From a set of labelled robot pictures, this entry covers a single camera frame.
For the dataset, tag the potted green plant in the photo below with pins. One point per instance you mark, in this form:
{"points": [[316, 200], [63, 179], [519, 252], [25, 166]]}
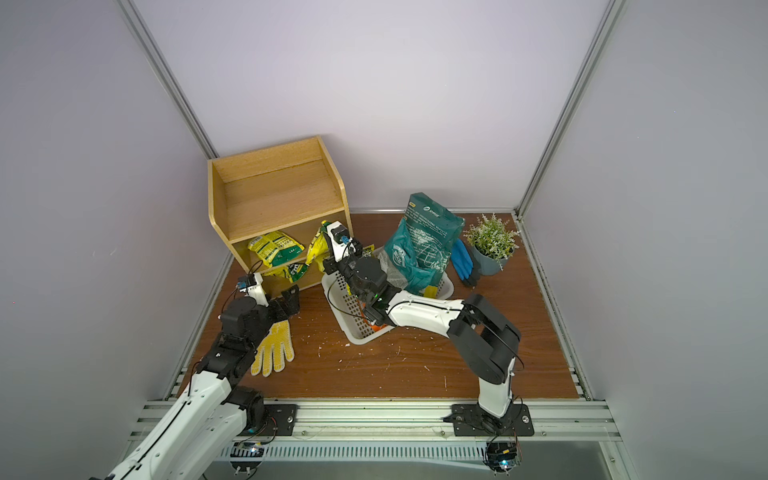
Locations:
{"points": [[492, 242]]}

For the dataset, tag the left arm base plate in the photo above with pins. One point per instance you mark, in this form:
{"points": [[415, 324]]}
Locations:
{"points": [[278, 420]]}

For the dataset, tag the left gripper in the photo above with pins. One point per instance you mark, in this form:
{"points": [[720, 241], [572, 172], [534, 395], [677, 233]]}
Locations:
{"points": [[290, 305]]}

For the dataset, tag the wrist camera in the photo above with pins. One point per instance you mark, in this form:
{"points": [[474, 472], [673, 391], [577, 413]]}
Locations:
{"points": [[341, 237], [251, 285]]}

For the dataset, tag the controller board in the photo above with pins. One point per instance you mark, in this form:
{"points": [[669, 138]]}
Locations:
{"points": [[501, 456], [246, 458]]}

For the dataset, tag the white plastic basket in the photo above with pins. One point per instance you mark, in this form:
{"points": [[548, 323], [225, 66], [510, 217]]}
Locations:
{"points": [[348, 312]]}

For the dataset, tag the left controller board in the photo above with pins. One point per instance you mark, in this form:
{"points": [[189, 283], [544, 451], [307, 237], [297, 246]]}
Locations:
{"points": [[246, 458]]}

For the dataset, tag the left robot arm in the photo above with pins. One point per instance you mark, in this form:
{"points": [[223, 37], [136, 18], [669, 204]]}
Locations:
{"points": [[214, 408]]}

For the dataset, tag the right controller board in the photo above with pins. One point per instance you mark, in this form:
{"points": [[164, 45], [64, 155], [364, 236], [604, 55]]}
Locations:
{"points": [[501, 456]]}

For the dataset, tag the yellow knit work glove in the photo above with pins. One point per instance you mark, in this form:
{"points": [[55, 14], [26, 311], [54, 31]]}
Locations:
{"points": [[275, 351]]}

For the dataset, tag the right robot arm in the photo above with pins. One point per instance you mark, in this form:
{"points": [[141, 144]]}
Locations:
{"points": [[487, 342]]}

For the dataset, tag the green orange fertilizer bag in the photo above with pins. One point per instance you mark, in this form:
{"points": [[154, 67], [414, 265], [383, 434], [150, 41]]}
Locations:
{"points": [[372, 326]]}

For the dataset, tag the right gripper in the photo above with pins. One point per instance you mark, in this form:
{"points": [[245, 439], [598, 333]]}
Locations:
{"points": [[335, 262]]}

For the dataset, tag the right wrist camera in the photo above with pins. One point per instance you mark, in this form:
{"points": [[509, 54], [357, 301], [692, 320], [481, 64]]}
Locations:
{"points": [[341, 237]]}

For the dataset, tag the aluminium mounting rail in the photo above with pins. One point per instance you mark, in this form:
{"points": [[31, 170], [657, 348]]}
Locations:
{"points": [[372, 420]]}

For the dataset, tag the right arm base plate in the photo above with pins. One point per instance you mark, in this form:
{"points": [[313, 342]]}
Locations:
{"points": [[471, 420]]}

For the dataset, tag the wooden three-tier shelf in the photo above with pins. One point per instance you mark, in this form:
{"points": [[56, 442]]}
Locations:
{"points": [[291, 188]]}

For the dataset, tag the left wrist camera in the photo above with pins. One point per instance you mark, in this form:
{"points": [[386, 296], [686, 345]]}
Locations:
{"points": [[251, 285]]}

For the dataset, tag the yellow packet shelf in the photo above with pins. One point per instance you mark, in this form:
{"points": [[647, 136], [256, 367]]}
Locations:
{"points": [[317, 250], [275, 248], [291, 272]]}

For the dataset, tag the yellow packet bottom shelf left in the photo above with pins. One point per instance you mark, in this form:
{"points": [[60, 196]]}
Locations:
{"points": [[291, 272]]}

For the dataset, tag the blue rubber glove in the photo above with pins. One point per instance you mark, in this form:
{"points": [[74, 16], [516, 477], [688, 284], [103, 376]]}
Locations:
{"points": [[464, 264]]}

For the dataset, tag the green yellow fertilizer bag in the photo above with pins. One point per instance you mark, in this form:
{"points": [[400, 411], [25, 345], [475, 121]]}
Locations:
{"points": [[416, 255]]}

